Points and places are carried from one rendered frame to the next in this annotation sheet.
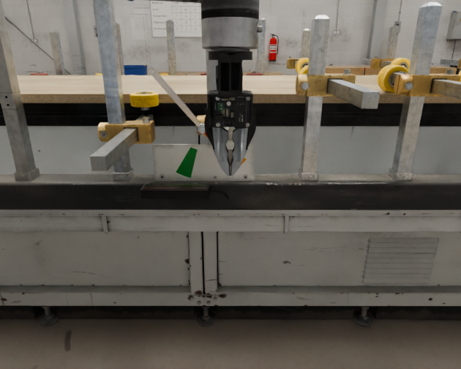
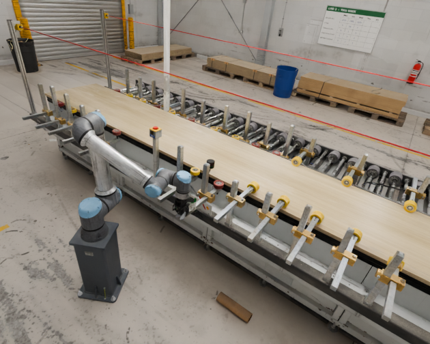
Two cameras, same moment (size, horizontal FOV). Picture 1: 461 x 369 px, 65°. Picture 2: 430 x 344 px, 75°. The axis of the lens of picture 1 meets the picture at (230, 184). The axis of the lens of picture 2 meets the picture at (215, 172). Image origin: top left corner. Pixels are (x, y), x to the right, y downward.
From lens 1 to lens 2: 153 cm
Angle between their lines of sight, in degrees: 31
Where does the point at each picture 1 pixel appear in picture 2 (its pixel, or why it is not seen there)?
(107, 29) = (179, 158)
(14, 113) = (155, 166)
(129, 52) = (296, 50)
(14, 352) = (147, 224)
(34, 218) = not seen: hidden behind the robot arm
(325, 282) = (250, 259)
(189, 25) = (348, 39)
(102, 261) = not seen: hidden behind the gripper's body
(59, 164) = not seen: hidden behind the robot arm
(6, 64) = (155, 155)
